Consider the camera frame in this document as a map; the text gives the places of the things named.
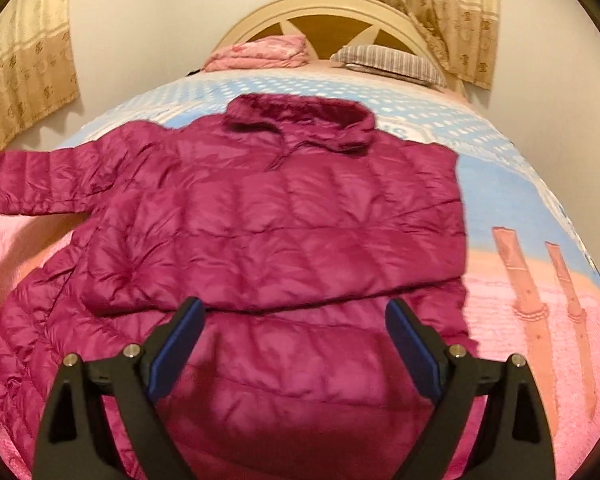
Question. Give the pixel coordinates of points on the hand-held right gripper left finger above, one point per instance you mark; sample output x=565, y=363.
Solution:
x=172, y=360

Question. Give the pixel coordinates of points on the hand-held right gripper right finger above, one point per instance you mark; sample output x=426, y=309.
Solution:
x=414, y=355

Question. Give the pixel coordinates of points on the magenta puffer jacket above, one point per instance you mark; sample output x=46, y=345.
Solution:
x=260, y=220

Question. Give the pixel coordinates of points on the blue and pink printed blanket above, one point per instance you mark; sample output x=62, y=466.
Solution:
x=520, y=185

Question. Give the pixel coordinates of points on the small black object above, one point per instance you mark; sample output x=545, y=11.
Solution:
x=195, y=71

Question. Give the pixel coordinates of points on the striped pillow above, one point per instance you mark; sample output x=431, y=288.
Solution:
x=390, y=62

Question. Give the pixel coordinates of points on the folded pink floral quilt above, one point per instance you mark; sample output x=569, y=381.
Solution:
x=260, y=52

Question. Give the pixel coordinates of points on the beige patterned curtain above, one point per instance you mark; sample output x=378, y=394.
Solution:
x=25, y=60
x=445, y=15

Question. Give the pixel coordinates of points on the cream wooden bed headboard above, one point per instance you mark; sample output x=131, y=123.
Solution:
x=325, y=25

